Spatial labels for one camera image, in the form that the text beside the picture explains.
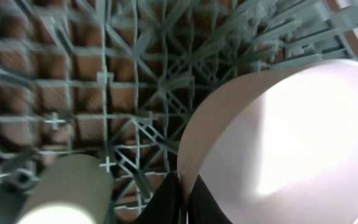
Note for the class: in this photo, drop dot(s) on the grey plastic dish rack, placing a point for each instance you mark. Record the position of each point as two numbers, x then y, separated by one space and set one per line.
119 80

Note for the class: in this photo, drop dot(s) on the white cup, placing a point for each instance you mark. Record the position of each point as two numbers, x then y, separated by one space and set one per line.
74 189

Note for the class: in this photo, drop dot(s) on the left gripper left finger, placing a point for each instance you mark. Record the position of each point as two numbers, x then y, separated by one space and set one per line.
165 205

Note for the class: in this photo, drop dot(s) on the pink white bowl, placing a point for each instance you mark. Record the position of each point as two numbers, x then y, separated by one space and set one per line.
278 146

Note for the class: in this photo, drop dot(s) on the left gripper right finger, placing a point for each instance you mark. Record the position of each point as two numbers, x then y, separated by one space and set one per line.
202 207

